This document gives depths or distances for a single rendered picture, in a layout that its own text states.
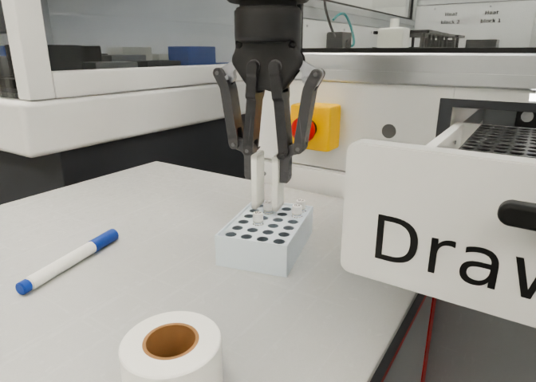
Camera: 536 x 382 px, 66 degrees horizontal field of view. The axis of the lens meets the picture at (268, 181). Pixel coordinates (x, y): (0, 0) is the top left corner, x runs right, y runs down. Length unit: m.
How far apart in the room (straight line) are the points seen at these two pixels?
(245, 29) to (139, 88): 0.58
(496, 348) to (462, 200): 0.48
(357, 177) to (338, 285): 0.16
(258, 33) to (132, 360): 0.33
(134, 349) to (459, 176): 0.25
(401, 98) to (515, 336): 0.39
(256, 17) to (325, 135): 0.26
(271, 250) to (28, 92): 0.58
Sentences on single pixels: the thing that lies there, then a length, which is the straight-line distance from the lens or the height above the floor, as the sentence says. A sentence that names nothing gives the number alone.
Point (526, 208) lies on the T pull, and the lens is 0.27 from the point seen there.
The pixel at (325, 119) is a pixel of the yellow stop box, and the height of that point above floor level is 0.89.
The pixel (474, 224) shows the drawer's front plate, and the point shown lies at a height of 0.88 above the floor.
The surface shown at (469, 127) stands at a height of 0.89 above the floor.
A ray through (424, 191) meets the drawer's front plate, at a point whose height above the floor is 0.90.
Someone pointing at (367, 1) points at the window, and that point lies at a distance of 0.69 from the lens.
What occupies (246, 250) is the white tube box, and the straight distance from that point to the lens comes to 0.46.
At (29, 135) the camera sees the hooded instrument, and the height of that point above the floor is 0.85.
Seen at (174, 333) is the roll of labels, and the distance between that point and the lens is 0.34.
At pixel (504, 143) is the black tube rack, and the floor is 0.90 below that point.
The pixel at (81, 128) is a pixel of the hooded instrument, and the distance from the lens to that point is 0.93.
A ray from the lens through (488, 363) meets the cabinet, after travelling 0.78.
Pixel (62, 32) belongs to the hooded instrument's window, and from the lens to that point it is 0.93.
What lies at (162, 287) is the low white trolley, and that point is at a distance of 0.45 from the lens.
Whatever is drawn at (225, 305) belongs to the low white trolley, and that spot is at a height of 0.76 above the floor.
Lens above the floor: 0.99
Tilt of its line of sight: 18 degrees down
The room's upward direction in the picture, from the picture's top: straight up
